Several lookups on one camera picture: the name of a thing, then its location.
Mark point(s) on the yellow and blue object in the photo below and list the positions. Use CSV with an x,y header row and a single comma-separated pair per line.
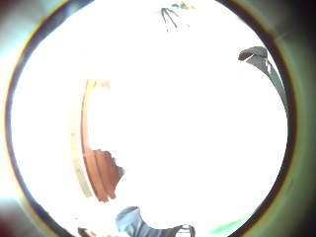
x,y
183,5

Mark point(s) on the pale wooden door frame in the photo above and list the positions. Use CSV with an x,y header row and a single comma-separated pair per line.
x,y
77,154

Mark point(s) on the black tripod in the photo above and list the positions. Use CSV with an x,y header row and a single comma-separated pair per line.
x,y
168,15

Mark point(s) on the brown wooden door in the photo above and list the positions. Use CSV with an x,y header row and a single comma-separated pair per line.
x,y
102,174

